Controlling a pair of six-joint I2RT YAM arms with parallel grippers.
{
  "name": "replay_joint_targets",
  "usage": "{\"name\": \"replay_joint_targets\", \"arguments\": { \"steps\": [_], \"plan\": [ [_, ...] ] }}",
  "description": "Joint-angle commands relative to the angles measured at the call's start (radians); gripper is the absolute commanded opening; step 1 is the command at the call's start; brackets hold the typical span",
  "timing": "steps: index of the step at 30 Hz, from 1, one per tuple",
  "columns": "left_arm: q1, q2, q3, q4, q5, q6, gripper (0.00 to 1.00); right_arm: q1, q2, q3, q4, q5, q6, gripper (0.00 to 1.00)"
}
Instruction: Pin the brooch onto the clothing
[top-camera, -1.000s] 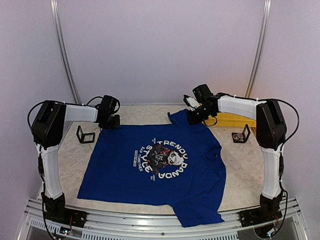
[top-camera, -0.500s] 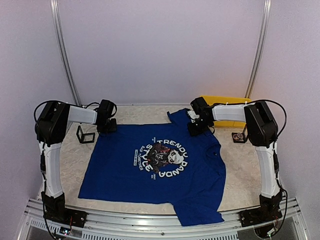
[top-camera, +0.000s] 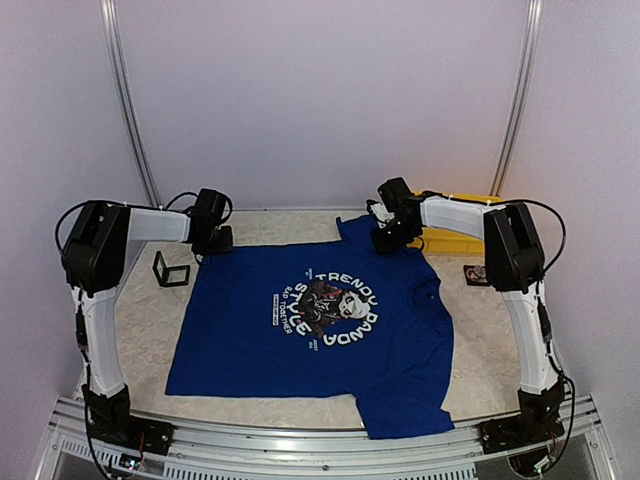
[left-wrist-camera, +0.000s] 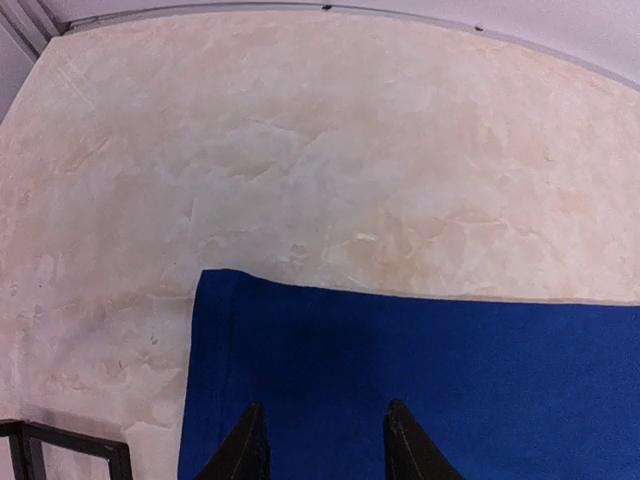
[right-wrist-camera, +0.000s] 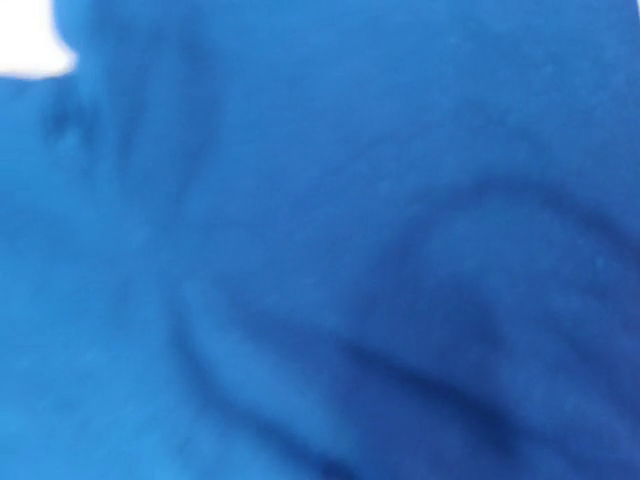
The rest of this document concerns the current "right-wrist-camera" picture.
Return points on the blue printed t-shirt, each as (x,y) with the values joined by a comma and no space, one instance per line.
(324,240)

